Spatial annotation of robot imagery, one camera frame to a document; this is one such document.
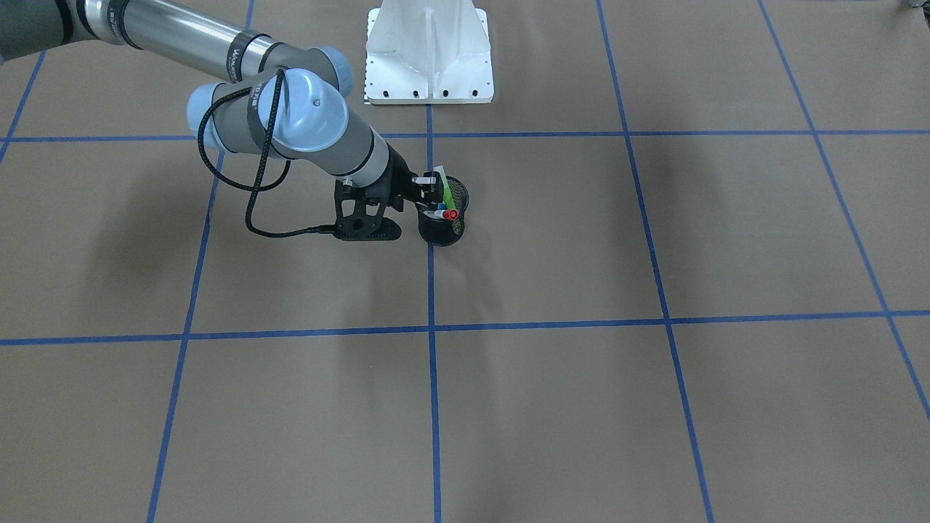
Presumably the green highlighter pen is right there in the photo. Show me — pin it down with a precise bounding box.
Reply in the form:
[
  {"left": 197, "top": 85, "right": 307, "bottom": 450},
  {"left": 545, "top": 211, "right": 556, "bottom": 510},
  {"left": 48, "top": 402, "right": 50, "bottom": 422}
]
[{"left": 444, "top": 181, "right": 461, "bottom": 209}]

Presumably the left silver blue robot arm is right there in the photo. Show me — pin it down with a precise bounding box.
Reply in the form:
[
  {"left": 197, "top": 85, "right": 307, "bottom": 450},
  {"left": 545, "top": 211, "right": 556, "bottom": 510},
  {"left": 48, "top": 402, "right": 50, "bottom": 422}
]
[{"left": 2, "top": 1, "right": 461, "bottom": 231}]

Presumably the red capped marker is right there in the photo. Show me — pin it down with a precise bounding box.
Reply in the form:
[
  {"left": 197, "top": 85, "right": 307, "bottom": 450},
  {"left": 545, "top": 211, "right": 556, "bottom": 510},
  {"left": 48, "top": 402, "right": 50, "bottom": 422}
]
[{"left": 423, "top": 208, "right": 461, "bottom": 222}]

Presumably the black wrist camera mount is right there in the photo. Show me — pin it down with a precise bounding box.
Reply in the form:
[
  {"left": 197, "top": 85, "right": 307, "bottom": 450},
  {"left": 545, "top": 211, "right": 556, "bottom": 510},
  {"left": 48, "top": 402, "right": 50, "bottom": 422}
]
[{"left": 333, "top": 175, "right": 403, "bottom": 241}]

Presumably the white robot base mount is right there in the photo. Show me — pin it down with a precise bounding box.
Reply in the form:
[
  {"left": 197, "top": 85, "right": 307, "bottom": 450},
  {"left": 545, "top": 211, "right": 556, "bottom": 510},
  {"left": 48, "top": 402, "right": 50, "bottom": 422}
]
[{"left": 363, "top": 1, "right": 495, "bottom": 105}]

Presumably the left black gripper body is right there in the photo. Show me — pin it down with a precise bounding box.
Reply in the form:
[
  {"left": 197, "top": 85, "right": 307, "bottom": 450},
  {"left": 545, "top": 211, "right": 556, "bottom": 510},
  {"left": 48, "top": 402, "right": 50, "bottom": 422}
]
[{"left": 379, "top": 145, "right": 437, "bottom": 215}]

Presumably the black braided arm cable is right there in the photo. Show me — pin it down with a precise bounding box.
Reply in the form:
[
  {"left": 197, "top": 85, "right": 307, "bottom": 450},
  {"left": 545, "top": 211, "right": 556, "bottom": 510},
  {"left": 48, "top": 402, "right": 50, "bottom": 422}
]
[{"left": 197, "top": 69, "right": 339, "bottom": 239}]

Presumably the black mesh pen cup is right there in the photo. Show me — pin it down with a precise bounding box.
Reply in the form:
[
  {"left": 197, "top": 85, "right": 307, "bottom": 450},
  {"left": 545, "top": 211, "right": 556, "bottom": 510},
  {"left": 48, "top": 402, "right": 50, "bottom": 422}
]
[{"left": 418, "top": 177, "right": 469, "bottom": 247}]

